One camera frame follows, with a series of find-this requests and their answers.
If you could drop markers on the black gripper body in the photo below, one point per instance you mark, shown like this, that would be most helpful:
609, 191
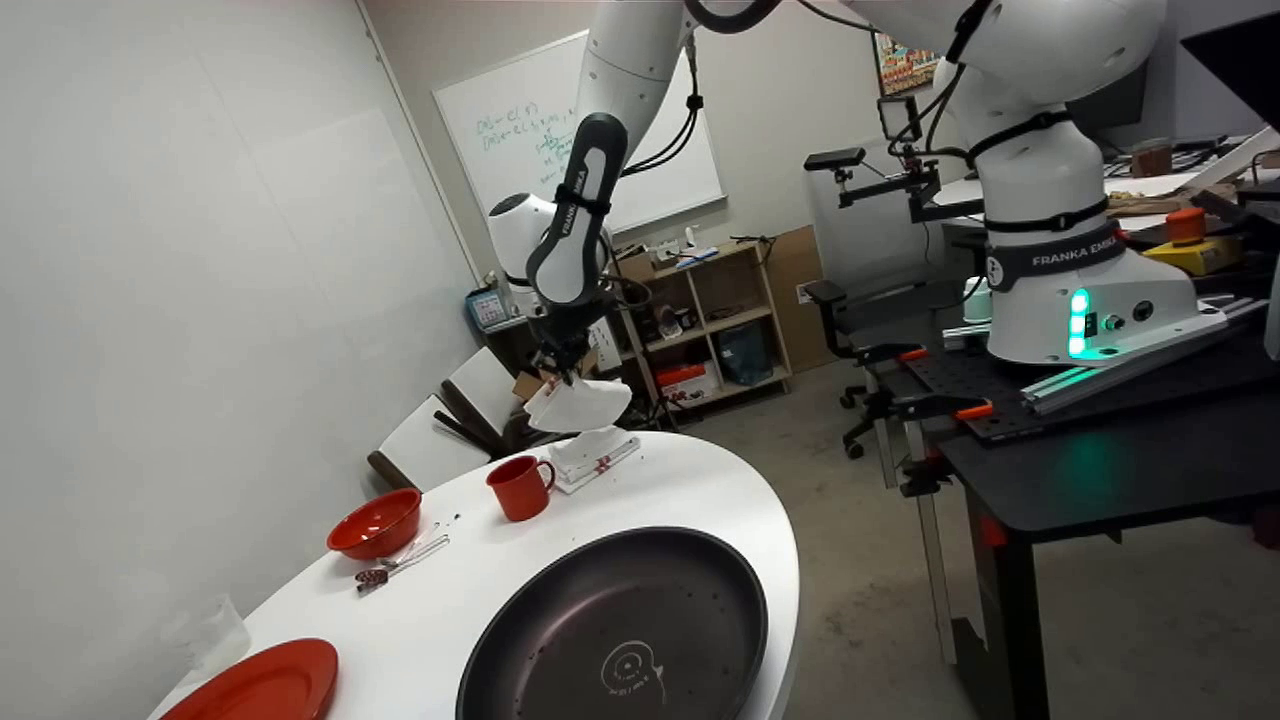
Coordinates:
564, 336

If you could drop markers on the white cloth red stripe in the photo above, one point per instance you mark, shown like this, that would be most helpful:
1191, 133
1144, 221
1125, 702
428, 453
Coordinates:
582, 407

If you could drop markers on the large dark round basin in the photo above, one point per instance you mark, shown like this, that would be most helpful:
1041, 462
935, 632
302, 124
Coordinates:
585, 641

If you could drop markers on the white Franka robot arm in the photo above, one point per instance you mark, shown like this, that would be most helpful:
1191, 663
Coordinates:
1065, 265

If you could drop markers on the folded white cloth stack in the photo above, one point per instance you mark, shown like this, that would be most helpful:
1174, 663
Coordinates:
592, 462

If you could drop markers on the blue plastic crate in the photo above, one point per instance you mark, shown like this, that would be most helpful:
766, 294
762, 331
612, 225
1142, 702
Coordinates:
480, 312

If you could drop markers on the red mug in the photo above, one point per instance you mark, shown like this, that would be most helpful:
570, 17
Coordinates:
519, 490

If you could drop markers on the wooden chair white cushions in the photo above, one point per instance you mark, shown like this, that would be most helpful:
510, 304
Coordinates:
426, 445

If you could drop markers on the wooden shelf unit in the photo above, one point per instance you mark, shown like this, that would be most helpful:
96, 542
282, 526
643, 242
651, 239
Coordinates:
727, 332

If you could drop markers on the whiteboard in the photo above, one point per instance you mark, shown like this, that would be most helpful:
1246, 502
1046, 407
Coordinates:
466, 133

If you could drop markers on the red bowl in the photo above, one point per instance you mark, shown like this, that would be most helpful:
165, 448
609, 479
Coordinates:
378, 528

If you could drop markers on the flat brown cardboard sheet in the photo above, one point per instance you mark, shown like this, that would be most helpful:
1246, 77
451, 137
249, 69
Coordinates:
798, 294

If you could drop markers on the small dark scrap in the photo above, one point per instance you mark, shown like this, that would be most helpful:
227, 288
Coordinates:
372, 579

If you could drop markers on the black office chair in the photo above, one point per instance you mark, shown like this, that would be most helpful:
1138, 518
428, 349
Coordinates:
866, 320

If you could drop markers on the small white bottle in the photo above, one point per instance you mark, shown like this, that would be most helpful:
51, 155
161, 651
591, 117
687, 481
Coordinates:
982, 304

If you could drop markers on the red plate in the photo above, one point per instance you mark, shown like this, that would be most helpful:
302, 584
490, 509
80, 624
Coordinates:
266, 686

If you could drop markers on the clear plastic cup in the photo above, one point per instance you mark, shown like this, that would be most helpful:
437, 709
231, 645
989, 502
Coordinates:
207, 637

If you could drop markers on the black desk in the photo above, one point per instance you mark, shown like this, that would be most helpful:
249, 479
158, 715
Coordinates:
1133, 465

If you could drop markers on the yellow emergency stop box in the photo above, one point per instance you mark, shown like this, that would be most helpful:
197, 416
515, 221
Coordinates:
1195, 246

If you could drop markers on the white paper stack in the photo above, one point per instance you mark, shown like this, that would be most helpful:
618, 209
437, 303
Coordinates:
1187, 183

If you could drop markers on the black monitor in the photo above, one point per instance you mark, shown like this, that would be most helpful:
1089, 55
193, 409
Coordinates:
1242, 65

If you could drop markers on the round white pedestal table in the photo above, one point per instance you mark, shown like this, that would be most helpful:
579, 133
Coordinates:
443, 603

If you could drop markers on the colourful wall poster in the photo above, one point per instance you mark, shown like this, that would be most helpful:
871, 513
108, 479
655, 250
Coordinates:
906, 69

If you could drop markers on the aluminium rail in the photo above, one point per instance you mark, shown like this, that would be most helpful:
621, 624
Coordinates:
1133, 354

